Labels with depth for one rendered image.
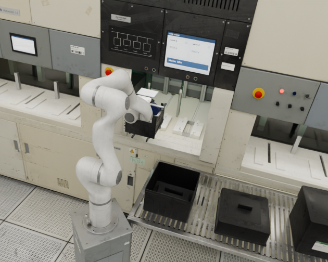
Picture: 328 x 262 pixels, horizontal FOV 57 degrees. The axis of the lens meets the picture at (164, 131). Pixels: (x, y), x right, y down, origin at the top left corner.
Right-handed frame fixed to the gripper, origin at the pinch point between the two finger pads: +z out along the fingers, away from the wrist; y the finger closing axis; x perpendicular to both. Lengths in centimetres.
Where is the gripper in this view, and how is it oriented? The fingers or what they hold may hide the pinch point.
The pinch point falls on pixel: (147, 95)
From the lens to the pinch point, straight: 202.6
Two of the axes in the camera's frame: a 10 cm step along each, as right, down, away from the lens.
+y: 9.6, 2.3, -1.8
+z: 2.7, -5.0, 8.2
